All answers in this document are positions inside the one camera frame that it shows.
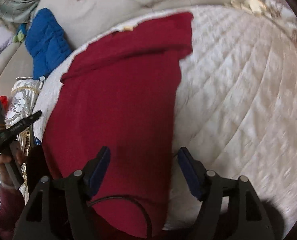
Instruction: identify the beige tufted headboard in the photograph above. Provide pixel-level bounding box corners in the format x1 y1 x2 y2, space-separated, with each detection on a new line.
0 0 272 98

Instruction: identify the blue quilted jacket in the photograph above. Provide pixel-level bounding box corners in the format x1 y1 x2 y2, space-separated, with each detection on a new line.
25 8 71 80

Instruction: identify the person's left hand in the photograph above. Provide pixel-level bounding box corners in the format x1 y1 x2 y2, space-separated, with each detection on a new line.
0 141 27 188

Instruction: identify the floral cream bed sheet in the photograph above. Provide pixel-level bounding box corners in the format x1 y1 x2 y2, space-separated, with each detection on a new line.
225 0 297 48

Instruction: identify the white gold-trimmed pillow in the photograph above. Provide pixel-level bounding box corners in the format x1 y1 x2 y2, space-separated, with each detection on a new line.
0 76 45 214

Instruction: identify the white quilted bedspread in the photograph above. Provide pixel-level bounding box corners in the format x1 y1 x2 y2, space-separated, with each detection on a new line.
34 5 297 237

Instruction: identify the black cable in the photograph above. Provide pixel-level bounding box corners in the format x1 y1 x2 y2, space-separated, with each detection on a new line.
88 194 153 240

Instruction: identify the dark red sweater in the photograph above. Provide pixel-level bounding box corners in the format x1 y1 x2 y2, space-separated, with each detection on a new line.
42 12 193 239

